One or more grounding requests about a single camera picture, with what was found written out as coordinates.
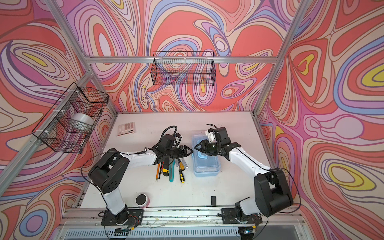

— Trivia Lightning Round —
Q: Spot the yellow black utility knife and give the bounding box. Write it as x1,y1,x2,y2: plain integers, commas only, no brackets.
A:
162,159,170,177

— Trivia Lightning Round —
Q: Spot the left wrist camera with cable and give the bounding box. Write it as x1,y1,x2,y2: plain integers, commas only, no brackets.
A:
161,125,182,141

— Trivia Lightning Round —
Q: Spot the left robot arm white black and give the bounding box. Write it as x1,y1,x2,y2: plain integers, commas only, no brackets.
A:
89,134,193,217

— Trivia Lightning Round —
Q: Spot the aluminium frame corner post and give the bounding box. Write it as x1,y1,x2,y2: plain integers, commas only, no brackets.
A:
253,0,312,116

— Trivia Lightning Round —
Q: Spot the small yellow handled screwdriver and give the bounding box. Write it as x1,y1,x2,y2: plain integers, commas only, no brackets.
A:
181,159,189,170

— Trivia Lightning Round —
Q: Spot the pink cup black lid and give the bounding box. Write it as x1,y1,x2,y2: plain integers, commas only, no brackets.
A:
135,194,150,209

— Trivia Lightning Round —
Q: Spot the small black block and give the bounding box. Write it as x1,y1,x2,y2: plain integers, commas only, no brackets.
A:
211,196,217,206

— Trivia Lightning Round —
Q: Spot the yellow black screwdriver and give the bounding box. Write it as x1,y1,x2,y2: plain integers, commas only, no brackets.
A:
178,159,185,183

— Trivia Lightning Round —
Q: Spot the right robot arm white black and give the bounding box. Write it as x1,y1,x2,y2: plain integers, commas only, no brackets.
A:
195,127,294,217

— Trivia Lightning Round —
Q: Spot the white pink calculator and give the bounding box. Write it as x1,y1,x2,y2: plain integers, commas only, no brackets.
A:
118,122,135,136

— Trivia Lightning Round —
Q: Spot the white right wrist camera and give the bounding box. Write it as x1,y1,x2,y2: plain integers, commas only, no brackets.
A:
205,128,219,143

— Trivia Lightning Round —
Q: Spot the grey duct tape roll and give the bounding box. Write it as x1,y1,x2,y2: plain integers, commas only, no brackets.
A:
70,113,95,132

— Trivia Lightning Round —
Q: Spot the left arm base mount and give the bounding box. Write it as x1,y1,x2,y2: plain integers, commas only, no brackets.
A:
98,208,144,227

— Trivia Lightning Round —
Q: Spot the black wire basket back wall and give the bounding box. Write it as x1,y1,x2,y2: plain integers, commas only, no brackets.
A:
151,51,216,86

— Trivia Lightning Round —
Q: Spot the blue plastic tool box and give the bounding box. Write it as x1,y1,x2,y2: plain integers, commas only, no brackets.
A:
192,132,221,178

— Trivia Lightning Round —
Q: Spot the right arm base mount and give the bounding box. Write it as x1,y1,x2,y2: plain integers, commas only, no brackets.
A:
218,208,263,226

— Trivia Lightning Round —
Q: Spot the black wire basket wall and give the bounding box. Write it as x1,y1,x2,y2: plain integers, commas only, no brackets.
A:
32,82,109,154
151,51,216,86

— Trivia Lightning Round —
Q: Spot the black wire basket left wall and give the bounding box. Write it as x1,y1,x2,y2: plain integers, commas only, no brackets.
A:
32,82,109,154

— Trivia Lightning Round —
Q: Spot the aluminium front rail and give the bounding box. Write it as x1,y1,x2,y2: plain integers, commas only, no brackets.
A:
52,206,314,240

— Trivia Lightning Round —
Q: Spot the teal utility knife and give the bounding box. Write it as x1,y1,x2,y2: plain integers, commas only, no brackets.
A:
169,160,175,183

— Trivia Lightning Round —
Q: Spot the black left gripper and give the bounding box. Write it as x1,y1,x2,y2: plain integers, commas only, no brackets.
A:
164,146,195,160

